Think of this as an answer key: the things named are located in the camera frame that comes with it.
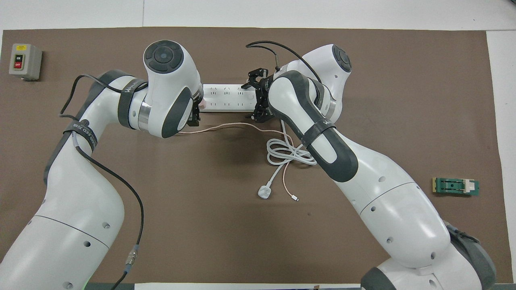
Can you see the brown table mat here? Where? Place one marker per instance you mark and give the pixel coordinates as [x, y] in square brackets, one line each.
[221, 241]

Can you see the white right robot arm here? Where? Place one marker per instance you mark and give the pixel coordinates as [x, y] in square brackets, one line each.
[387, 193]

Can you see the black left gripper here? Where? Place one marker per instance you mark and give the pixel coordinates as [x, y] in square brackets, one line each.
[196, 114]

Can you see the grey on-off switch box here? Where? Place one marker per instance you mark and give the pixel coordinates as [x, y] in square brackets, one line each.
[25, 60]

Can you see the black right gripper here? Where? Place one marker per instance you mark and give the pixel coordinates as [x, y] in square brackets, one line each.
[264, 94]

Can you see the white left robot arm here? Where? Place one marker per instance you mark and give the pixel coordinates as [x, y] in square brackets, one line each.
[80, 201]

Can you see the green circuit board module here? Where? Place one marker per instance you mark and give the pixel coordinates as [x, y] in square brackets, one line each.
[451, 186]

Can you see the white power strip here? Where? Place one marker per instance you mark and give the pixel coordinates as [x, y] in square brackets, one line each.
[227, 96]

